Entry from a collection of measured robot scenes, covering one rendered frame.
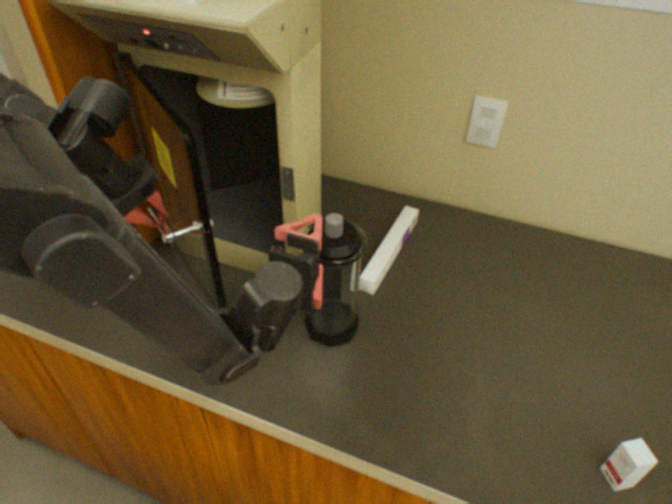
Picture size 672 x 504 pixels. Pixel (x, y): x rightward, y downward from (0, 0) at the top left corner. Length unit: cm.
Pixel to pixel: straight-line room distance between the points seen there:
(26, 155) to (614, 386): 97
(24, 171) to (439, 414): 77
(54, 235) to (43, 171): 4
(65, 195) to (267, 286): 36
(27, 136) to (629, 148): 112
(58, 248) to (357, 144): 112
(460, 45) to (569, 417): 74
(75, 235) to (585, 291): 106
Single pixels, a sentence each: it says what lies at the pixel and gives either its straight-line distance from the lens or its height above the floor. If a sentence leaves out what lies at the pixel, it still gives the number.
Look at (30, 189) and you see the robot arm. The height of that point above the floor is 159.
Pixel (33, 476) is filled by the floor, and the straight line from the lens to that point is 212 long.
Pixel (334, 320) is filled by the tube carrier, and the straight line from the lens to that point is 93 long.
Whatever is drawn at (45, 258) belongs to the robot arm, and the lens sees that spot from 29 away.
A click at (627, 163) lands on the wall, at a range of 127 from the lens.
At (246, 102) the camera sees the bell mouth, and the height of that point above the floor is 132.
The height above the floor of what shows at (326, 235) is 118.
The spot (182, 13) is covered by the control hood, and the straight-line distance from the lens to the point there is 73.
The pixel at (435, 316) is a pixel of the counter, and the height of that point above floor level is 94.
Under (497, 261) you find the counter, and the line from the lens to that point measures 120.
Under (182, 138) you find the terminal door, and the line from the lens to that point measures 72.
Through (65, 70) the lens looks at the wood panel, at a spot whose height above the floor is 137.
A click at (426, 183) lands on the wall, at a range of 135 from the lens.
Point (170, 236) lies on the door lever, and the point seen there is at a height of 121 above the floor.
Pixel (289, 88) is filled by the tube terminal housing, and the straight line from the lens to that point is 82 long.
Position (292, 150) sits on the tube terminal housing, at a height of 127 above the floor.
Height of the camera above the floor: 173
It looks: 44 degrees down
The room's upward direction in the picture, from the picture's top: straight up
